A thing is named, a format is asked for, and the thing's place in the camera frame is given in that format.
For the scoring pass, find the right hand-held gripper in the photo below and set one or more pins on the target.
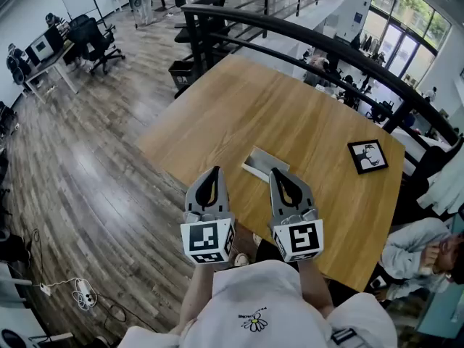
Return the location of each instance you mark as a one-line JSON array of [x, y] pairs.
[[301, 238]]

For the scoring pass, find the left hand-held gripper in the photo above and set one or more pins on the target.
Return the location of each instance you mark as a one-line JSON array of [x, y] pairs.
[[203, 236]]

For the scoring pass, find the white rectangular block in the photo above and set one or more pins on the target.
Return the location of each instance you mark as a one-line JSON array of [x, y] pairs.
[[261, 160]]

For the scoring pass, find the person's right forearm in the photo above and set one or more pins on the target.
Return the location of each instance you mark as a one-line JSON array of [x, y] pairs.
[[315, 288]]

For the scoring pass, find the person's left forearm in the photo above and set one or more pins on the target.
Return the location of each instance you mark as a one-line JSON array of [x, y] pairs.
[[195, 296]]

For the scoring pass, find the person's light shoe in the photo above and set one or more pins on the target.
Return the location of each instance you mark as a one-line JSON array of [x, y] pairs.
[[241, 259], [256, 238]]

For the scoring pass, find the person's black trousers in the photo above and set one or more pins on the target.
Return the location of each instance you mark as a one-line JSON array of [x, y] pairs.
[[268, 252]]

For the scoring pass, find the person's white t-shirt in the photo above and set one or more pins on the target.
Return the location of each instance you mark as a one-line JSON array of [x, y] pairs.
[[261, 303]]

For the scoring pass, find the smartphone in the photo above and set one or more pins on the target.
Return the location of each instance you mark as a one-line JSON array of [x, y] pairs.
[[377, 282]]

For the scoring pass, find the black trash bin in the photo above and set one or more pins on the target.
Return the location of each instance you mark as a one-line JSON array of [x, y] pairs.
[[181, 74]]

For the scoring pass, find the white power strip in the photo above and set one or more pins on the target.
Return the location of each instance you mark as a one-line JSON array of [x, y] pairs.
[[85, 294]]

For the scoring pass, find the light hanging jacket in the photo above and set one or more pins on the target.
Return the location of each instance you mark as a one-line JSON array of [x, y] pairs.
[[446, 183]]

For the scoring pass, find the black metal railing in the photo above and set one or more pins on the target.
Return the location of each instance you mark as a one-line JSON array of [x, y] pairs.
[[326, 45]]

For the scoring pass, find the small white power adapter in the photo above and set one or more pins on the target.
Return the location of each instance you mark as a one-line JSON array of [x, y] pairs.
[[45, 289]]

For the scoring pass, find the glass entrance doors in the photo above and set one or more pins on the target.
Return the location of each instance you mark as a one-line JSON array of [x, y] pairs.
[[398, 49]]

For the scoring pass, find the black office chair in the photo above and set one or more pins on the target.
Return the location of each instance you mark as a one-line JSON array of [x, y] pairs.
[[92, 42]]

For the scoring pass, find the white-legged desk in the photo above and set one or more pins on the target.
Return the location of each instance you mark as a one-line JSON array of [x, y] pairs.
[[50, 64]]

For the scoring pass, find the white desk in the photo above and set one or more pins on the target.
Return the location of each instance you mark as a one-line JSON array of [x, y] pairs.
[[14, 317]]

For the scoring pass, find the black computer monitor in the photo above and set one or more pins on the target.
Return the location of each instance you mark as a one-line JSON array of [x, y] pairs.
[[41, 45]]

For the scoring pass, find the whiteboard on stand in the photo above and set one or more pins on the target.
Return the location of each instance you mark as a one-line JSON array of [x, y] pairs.
[[81, 0]]

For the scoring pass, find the dark round fan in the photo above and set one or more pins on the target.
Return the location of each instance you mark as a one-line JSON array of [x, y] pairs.
[[12, 339]]

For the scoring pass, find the black picture frame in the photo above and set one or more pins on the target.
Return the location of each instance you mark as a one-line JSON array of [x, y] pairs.
[[368, 157]]

